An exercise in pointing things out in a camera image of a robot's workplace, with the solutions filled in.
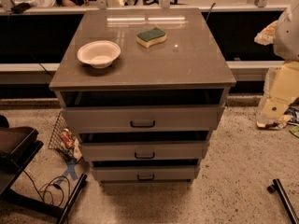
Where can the grey bottom drawer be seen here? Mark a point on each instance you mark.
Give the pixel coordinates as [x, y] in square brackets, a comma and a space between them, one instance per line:
[152, 173]

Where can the grey drawer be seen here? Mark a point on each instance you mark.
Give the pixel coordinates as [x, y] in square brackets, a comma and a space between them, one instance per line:
[152, 173]
[144, 151]
[130, 119]

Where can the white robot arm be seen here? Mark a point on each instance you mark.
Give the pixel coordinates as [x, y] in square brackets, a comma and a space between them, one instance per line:
[286, 38]

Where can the grey drawer cabinet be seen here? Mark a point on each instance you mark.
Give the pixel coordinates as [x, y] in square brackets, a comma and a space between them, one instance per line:
[186, 69]

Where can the grey top drawer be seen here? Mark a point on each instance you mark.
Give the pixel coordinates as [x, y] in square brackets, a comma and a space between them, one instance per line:
[130, 119]

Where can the grey middle drawer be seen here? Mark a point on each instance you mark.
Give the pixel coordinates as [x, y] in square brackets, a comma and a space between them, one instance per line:
[144, 151]

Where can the green yellow sponge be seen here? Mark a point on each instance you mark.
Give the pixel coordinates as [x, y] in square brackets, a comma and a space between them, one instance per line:
[151, 37]

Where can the white paper bowl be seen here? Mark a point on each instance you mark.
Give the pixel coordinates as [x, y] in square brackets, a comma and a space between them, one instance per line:
[99, 54]

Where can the red snack can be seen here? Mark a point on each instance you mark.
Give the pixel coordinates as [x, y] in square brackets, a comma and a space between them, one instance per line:
[66, 137]

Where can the crumpled snack wrapper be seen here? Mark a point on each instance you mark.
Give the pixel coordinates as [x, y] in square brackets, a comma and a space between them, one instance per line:
[266, 123]

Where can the blue snack packet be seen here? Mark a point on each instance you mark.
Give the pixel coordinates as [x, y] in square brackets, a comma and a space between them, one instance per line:
[294, 114]

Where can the green packet at edge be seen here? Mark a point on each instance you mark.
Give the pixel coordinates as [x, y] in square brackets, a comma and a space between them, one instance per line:
[295, 131]

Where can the black cart leg right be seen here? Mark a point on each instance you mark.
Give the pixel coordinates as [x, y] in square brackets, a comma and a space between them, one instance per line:
[276, 186]

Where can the wire mesh basket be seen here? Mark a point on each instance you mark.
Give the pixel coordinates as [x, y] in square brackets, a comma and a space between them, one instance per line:
[72, 154]

